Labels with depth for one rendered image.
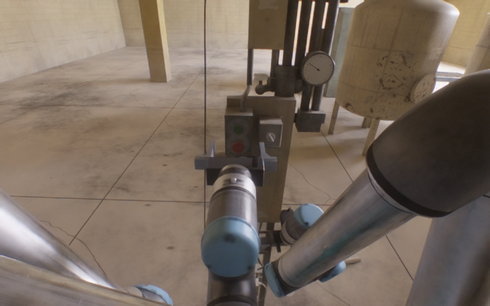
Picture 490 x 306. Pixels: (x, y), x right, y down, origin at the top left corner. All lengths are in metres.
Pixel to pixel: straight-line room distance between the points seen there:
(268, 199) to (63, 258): 0.73
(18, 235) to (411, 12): 3.76
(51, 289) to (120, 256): 2.20
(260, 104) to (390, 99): 3.17
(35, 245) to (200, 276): 1.80
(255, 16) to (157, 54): 7.15
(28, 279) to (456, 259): 0.55
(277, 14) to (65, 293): 0.74
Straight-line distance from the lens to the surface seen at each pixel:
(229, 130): 0.78
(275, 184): 0.99
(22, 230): 0.55
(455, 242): 0.47
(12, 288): 0.37
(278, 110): 0.84
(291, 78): 0.84
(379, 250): 2.74
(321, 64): 0.85
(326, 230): 0.44
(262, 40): 0.78
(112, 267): 2.51
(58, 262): 0.57
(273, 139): 0.79
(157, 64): 7.92
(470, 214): 0.44
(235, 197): 0.42
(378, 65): 3.78
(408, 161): 0.29
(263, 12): 0.77
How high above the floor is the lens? 1.89
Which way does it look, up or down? 30 degrees down
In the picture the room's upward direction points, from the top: 2 degrees clockwise
